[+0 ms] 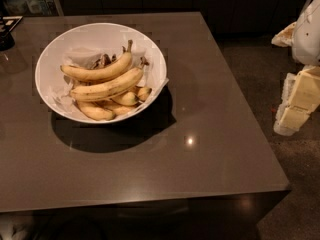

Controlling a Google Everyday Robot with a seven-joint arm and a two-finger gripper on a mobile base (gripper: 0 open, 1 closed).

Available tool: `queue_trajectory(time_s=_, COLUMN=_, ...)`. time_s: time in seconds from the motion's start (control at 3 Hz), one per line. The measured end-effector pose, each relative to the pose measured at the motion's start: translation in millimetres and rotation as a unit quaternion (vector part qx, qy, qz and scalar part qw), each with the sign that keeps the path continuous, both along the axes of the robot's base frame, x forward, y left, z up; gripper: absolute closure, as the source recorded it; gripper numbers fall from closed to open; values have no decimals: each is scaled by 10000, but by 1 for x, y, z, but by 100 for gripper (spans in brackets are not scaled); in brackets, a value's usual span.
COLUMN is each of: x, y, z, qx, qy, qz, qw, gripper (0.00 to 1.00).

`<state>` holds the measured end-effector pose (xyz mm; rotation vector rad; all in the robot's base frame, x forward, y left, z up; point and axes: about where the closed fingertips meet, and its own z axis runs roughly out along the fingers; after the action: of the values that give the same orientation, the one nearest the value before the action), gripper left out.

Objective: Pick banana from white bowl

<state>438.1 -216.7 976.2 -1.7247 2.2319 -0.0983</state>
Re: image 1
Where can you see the small right yellow banana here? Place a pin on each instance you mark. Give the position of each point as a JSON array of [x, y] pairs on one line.
[[126, 99]]

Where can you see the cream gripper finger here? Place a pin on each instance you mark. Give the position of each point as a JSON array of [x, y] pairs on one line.
[[284, 37], [300, 98]]

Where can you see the white bowl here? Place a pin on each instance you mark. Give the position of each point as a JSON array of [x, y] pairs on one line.
[[89, 36]]

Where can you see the white paper bowl liner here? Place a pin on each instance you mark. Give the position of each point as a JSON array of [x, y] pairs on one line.
[[155, 76]]

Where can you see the long middle yellow banana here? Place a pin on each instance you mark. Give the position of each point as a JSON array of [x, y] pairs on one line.
[[110, 88]]

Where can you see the bottom left yellow banana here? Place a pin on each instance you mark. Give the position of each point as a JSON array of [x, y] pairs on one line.
[[95, 112]]

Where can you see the bottom middle yellow banana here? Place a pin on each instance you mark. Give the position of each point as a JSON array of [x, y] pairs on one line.
[[118, 109]]

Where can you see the black object at left edge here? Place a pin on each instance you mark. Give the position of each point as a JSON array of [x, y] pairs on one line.
[[7, 24]]

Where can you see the far right banana tip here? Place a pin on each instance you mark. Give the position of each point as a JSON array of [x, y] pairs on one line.
[[142, 92]]

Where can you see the bottles on background shelf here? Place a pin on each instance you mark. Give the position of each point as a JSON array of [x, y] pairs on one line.
[[31, 7]]

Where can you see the top yellow banana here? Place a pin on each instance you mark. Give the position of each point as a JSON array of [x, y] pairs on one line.
[[107, 73]]

